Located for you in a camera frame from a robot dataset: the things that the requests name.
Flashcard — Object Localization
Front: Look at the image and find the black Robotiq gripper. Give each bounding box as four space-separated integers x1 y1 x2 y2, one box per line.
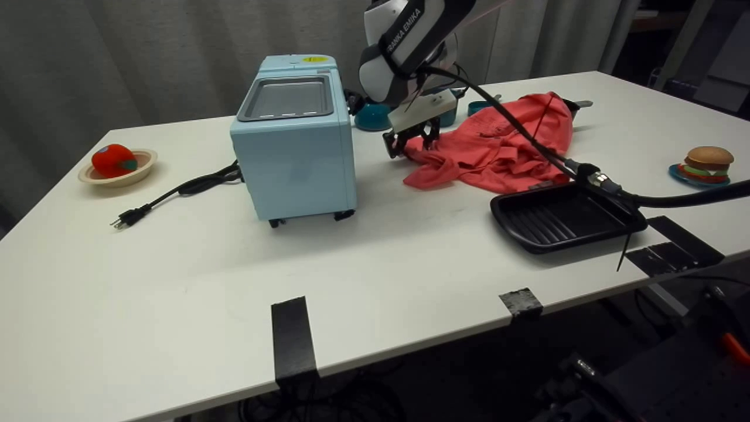
380 117 440 162

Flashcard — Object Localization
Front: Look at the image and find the red cloth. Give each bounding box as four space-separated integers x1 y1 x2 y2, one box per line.
403 92 576 196

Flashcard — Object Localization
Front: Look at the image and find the teal toy kettle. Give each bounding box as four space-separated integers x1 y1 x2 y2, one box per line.
353 99 394 134

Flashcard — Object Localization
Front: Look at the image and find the teal toy frying pan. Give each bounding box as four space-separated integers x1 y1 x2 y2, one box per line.
467 95 503 117

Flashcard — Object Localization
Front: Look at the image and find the light blue toaster oven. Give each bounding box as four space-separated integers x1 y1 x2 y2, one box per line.
228 54 358 229

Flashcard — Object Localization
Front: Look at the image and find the black ridged grill tray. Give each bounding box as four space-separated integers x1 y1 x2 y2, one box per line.
487 181 653 252

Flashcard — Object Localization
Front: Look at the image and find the small black tape piece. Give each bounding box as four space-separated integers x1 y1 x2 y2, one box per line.
500 286 545 319

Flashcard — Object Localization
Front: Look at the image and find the long black tape strip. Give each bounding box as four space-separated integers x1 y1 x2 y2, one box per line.
271 296 320 385

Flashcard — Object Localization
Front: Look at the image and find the beige shallow bowl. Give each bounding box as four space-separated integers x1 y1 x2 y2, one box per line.
77 147 158 189

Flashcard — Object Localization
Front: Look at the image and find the blue small plate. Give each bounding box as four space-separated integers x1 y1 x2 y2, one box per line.
667 158 733 192

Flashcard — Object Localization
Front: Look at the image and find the red toy tomato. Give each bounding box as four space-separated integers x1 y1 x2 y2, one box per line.
89 142 138 181

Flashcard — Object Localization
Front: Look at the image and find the wide black tape patch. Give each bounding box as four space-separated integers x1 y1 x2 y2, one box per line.
623 215 725 276

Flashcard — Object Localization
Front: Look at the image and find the toy burger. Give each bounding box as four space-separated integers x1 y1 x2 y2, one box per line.
680 142 737 185

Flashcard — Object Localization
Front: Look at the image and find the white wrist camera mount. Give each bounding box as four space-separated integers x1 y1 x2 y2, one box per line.
387 87 460 130

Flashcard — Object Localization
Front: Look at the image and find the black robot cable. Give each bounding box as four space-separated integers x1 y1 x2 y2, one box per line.
418 62 750 275

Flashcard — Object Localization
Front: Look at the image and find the black toaster power cord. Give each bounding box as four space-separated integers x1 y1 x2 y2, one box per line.
111 158 245 229

